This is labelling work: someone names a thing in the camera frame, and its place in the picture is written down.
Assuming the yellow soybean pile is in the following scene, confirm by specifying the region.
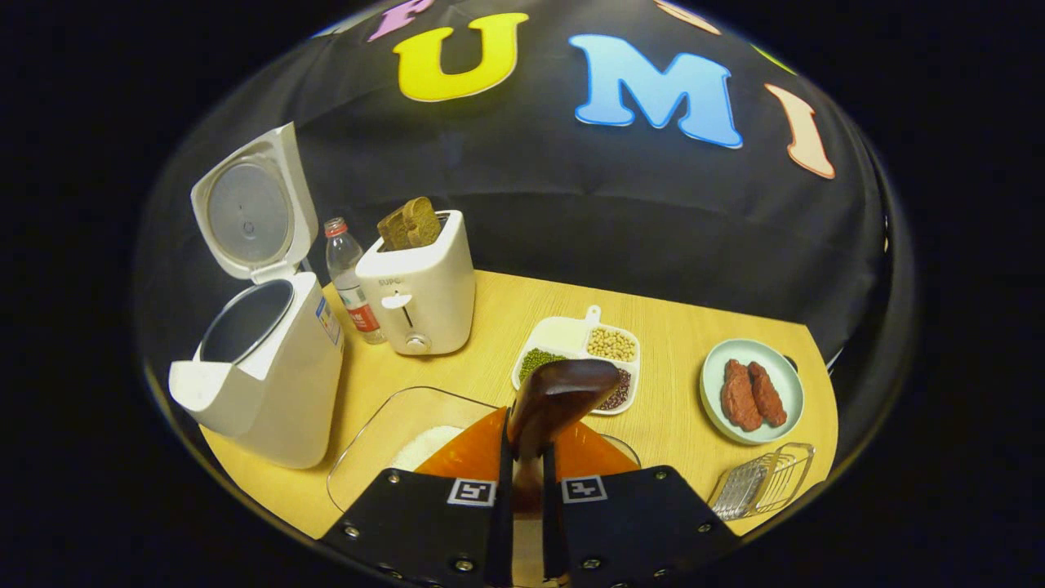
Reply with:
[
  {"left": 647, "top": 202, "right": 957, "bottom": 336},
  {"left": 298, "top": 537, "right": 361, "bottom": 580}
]
[{"left": 586, "top": 327, "right": 638, "bottom": 363}]

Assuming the white divided dish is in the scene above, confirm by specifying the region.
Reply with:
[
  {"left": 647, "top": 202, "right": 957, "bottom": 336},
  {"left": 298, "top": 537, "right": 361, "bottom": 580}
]
[{"left": 511, "top": 305, "right": 642, "bottom": 417}]

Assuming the dark red bean pile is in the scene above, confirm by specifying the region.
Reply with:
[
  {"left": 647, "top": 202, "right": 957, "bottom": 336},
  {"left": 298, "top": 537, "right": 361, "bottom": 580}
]
[{"left": 596, "top": 369, "right": 632, "bottom": 412}]

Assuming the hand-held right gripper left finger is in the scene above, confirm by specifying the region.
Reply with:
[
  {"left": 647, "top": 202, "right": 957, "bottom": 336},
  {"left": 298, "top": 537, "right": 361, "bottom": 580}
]
[{"left": 318, "top": 406, "right": 515, "bottom": 588}]

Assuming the green mung bean pile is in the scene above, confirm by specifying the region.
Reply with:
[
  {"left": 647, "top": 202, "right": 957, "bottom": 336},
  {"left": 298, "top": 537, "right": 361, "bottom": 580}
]
[{"left": 519, "top": 349, "right": 568, "bottom": 385}]

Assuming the black backdrop cloth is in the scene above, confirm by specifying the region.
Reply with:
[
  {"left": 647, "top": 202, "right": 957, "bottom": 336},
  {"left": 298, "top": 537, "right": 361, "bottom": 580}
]
[{"left": 135, "top": 0, "right": 915, "bottom": 385}]

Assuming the white rice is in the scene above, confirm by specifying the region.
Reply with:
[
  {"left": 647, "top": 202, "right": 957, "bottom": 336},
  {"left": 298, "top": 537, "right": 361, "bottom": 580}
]
[{"left": 390, "top": 425, "right": 466, "bottom": 473}]

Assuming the brown wooden spoon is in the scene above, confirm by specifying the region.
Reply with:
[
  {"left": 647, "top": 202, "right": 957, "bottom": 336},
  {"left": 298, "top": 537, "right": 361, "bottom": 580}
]
[{"left": 506, "top": 359, "right": 621, "bottom": 519}]

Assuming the clear plastic water bottle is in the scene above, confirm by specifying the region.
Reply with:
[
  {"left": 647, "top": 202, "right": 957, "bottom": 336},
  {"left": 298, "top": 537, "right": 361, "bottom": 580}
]
[{"left": 324, "top": 216, "right": 387, "bottom": 345}]

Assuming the white rice cooker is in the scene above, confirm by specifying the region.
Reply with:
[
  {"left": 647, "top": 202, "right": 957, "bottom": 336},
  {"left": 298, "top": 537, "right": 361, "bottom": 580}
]
[{"left": 167, "top": 122, "right": 345, "bottom": 470}]

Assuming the red meat piece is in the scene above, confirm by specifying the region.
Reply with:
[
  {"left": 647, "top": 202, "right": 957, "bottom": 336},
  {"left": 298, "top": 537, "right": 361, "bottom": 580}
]
[
  {"left": 747, "top": 361, "right": 788, "bottom": 427},
  {"left": 720, "top": 359, "right": 764, "bottom": 432}
]

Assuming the brown bread slice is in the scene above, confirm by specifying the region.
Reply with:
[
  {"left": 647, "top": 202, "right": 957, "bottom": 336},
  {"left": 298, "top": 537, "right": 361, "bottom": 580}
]
[
  {"left": 377, "top": 206, "right": 417, "bottom": 252},
  {"left": 402, "top": 196, "right": 442, "bottom": 247}
]

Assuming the wire chopstick holder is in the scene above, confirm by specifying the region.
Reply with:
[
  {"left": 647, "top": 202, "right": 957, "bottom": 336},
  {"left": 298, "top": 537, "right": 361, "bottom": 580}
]
[{"left": 707, "top": 442, "right": 816, "bottom": 522}]

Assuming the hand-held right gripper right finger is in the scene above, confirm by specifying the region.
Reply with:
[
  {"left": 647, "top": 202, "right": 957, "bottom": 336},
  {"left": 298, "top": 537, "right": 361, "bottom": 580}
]
[{"left": 540, "top": 421, "right": 740, "bottom": 588}]

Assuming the pale green plate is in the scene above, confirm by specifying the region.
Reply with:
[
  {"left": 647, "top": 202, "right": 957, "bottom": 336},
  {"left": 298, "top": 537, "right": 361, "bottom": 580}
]
[{"left": 700, "top": 339, "right": 805, "bottom": 446}]

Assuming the white toaster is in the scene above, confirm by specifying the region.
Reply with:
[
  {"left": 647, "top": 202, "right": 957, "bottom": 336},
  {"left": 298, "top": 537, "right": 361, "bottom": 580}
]
[{"left": 355, "top": 210, "right": 477, "bottom": 357}]

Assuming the clear glass container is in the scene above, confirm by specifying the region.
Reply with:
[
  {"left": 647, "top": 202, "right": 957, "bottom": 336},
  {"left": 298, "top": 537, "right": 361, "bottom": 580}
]
[{"left": 327, "top": 385, "right": 642, "bottom": 514}]

